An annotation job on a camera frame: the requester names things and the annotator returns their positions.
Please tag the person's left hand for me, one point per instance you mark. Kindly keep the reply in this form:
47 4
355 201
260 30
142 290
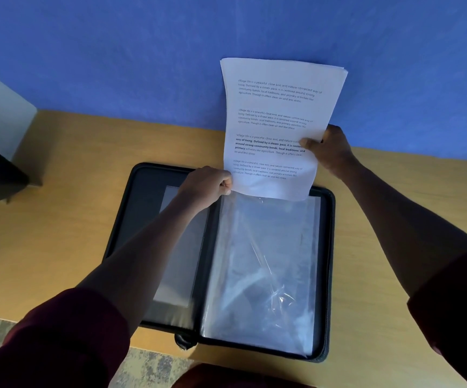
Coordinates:
201 187

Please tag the person's right hand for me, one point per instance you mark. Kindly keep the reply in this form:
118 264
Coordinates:
334 151

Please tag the person's right thumb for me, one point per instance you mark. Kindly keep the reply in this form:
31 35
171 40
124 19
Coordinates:
310 143

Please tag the person's left thumb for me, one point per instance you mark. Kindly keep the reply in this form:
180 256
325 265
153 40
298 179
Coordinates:
224 183

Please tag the white printed paper sheets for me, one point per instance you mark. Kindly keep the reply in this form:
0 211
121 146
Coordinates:
276 129

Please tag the clear plastic sleeve pages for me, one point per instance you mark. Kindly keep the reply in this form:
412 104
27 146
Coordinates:
265 274

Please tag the person's left forearm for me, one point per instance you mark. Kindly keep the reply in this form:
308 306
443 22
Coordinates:
148 258

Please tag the person's right forearm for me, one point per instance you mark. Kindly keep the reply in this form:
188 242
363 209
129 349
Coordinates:
403 226

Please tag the black zip folder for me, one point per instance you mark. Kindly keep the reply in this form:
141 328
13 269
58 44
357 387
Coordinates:
144 197

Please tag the person's maroon lap clothing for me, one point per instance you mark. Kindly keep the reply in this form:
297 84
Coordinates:
237 379

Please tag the black bag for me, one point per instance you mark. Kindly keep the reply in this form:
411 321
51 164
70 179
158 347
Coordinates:
1 177

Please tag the person's right maroon sleeve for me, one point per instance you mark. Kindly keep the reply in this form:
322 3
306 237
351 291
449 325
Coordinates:
459 311

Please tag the person's maroon sleeve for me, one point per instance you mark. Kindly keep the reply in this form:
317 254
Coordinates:
55 343
459 311

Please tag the person's left maroon sleeve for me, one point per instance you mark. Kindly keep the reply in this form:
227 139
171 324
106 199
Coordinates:
55 343

